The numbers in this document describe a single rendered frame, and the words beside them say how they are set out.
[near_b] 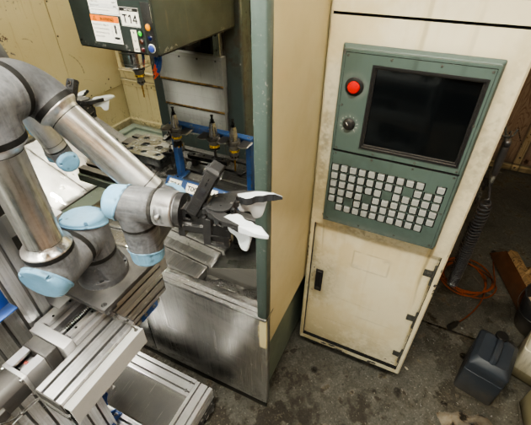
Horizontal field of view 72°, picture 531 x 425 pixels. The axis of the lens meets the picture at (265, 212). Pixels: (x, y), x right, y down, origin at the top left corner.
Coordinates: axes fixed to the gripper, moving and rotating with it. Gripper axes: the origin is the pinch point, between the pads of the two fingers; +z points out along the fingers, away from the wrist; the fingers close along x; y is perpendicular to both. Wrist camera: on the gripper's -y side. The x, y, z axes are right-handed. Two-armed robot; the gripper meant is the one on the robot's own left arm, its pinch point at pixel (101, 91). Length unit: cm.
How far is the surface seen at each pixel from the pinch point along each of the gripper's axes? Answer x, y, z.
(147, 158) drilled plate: -7, 47, 25
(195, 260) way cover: 44, 74, -9
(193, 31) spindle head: 22.2, -18.0, 40.7
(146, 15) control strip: 19.2, -28.3, 14.6
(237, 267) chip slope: 67, 70, -9
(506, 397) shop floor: 208, 145, 30
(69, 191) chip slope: -67, 79, 11
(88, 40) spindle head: -16.3, -16.0, 14.8
